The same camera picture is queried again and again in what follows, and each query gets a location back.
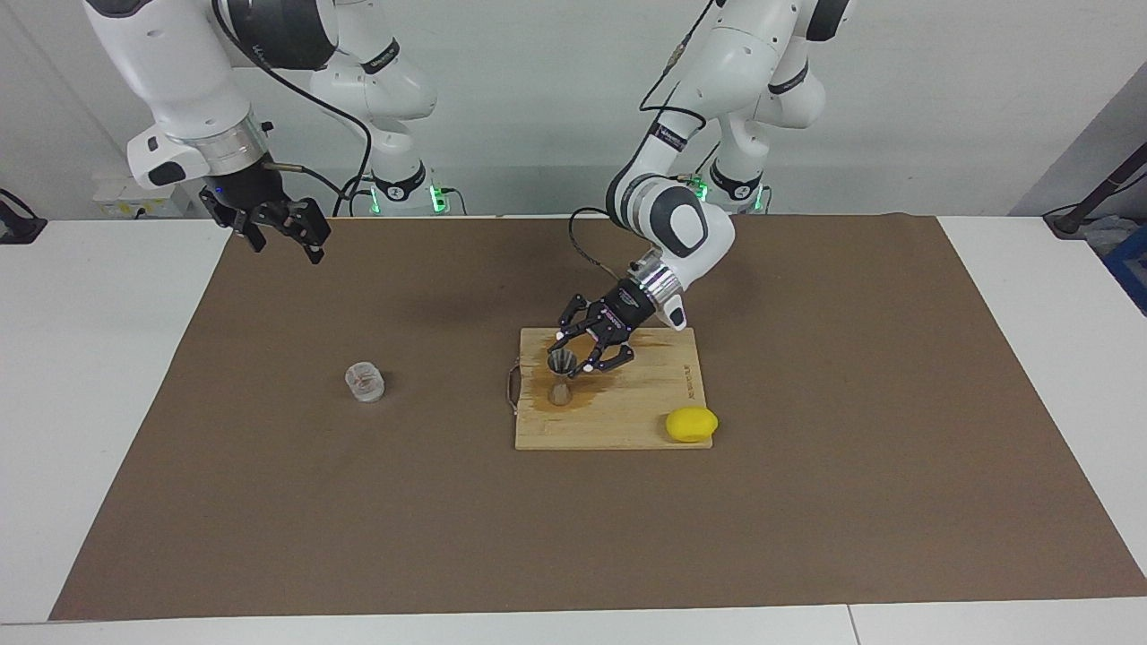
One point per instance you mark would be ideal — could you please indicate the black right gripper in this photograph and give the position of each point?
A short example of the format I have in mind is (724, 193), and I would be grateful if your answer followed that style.
(246, 188)

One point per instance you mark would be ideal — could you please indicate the black clamp stand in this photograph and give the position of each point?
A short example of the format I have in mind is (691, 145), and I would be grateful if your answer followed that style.
(18, 228)

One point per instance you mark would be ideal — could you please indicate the black stand with pole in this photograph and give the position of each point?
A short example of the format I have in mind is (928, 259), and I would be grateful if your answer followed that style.
(1098, 193)

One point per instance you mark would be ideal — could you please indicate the brown table mat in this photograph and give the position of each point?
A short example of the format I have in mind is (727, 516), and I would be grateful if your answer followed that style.
(573, 537)

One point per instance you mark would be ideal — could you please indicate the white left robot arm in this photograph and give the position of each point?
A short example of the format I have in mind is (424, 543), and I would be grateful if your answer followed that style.
(744, 63)

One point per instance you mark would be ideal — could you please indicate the yellow lemon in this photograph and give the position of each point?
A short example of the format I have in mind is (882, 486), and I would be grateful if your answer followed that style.
(691, 425)

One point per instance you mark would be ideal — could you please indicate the stained wooden cutting board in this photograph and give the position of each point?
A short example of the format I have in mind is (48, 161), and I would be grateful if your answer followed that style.
(645, 412)

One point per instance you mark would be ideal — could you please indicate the steel double jigger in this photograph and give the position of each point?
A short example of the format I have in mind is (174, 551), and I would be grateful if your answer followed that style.
(561, 381)

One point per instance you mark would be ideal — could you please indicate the white wall socket box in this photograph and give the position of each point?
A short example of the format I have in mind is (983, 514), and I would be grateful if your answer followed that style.
(121, 197)

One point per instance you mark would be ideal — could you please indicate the small clear plastic cup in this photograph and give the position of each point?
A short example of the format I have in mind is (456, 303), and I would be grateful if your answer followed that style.
(365, 382)

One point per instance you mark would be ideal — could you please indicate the blue crate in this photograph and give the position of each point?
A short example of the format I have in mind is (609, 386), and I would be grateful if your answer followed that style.
(1131, 269)

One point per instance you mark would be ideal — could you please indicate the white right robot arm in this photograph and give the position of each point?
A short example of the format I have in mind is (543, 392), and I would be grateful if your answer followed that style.
(170, 54)

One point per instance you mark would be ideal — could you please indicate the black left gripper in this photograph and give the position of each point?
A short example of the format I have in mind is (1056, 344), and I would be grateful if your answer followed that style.
(627, 309)

